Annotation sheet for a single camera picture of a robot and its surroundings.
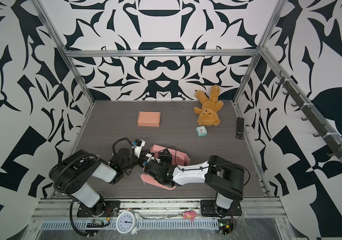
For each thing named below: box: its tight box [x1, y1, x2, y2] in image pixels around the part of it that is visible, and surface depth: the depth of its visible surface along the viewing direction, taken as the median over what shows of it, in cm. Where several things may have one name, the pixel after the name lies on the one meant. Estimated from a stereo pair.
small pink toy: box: [182, 210, 198, 222], surface depth 72 cm
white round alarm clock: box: [114, 210, 143, 235], surface depth 70 cm
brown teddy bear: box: [193, 85, 224, 126], surface depth 106 cm
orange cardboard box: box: [137, 111, 161, 127], surface depth 107 cm
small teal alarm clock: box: [195, 125, 208, 137], surface depth 104 cm
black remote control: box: [236, 117, 244, 140], surface depth 104 cm
